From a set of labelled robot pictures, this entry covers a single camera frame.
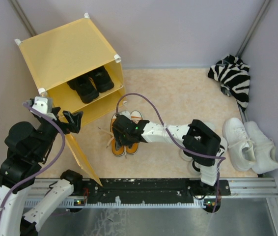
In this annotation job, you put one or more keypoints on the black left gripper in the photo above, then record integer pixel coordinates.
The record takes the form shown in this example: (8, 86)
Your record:
(74, 119)

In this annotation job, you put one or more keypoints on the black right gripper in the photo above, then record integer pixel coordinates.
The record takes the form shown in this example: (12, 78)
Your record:
(120, 139)

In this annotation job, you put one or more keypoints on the orange sneaker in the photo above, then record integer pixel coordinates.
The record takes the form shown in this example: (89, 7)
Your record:
(117, 149)
(136, 116)

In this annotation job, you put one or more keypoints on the black shoe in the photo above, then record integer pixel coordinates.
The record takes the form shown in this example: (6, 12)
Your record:
(84, 88)
(101, 79)

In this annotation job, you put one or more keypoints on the yellow cabinet door panel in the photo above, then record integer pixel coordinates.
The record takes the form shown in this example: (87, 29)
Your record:
(81, 158)

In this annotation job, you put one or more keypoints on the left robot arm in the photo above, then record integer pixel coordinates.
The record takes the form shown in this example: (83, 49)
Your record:
(28, 149)

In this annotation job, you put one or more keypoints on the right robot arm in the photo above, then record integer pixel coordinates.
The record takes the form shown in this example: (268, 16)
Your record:
(197, 141)

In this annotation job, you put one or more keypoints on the yellow shoe cabinet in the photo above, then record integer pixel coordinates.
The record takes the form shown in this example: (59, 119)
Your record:
(59, 55)

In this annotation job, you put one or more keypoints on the zebra striped cloth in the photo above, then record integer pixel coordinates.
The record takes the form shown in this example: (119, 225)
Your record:
(233, 76)

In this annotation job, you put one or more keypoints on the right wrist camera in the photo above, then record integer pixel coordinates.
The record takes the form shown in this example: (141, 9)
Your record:
(119, 115)

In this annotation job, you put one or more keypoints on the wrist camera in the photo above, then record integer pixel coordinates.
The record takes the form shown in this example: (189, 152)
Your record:
(119, 115)
(42, 105)

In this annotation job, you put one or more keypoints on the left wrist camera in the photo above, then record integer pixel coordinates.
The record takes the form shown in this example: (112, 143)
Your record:
(42, 105)

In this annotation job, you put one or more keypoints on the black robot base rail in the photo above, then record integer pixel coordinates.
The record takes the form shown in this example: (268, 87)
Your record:
(151, 192)

